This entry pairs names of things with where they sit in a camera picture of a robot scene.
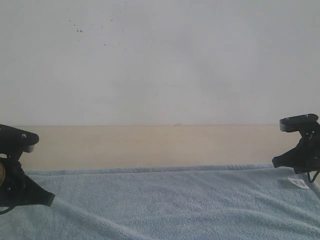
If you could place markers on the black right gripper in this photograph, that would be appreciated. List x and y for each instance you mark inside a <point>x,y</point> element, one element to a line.
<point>305,157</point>

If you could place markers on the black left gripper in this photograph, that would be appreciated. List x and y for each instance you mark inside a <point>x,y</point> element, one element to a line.
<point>15,191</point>

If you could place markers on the light blue fluffy towel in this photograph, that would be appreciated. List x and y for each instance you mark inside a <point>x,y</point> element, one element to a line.
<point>229,202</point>

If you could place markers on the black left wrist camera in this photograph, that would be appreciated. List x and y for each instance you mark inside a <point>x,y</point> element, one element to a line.
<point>14,140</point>

